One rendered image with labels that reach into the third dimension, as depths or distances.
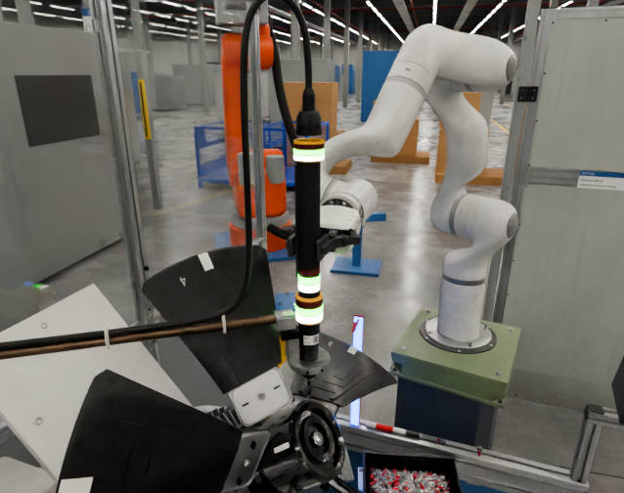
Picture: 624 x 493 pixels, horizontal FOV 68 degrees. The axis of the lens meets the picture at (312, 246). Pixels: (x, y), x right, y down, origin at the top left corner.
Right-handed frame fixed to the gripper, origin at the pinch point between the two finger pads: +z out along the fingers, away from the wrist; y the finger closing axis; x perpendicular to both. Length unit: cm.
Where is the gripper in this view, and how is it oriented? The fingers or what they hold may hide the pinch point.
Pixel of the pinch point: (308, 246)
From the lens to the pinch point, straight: 70.2
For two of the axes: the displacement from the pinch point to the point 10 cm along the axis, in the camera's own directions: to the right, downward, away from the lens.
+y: -9.4, -1.2, 3.2
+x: 0.0, -9.4, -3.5
